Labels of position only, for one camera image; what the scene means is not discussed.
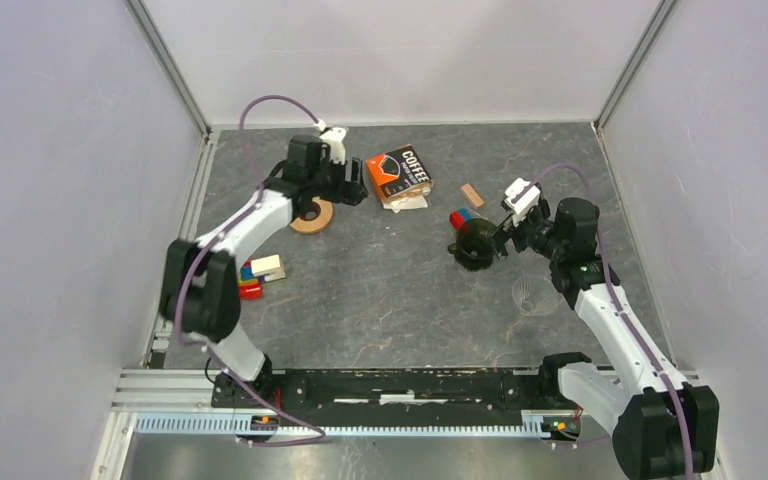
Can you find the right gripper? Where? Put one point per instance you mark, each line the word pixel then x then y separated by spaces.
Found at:
pixel 506 230

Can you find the colourful block stack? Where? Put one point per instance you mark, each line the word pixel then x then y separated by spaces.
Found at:
pixel 255 273

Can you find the red blue block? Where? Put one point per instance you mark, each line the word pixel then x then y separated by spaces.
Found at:
pixel 460 216

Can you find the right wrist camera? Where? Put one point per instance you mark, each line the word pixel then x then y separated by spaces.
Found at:
pixel 519 197

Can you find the white paper filter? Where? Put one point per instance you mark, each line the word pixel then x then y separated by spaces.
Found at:
pixel 404 203

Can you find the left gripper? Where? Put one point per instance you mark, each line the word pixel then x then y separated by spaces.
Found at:
pixel 350 192

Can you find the clear glass dripper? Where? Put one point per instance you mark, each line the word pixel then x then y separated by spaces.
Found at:
pixel 535 295

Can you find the long wooden block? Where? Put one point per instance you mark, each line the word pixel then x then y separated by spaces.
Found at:
pixel 472 196

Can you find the coffee filter box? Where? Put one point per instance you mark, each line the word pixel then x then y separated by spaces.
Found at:
pixel 397 174

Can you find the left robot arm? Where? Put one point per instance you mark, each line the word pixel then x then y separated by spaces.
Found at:
pixel 199 291

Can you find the wooden ring holder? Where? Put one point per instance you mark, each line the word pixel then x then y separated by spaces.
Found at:
pixel 314 218

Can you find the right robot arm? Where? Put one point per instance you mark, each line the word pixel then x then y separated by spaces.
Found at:
pixel 660 424

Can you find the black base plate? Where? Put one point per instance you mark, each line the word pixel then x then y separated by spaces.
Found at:
pixel 399 398

